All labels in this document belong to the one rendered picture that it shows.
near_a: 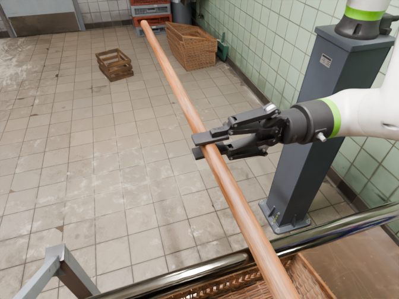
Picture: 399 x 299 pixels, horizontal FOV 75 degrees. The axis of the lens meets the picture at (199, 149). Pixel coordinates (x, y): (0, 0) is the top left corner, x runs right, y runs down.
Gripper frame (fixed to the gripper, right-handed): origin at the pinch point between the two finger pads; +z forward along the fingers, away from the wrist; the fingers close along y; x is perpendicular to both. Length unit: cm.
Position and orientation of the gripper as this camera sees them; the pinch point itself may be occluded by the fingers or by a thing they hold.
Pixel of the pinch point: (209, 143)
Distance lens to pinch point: 52.4
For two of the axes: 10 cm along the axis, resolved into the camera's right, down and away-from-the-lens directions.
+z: -9.5, 2.1, -2.2
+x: -3.1, -6.5, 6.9
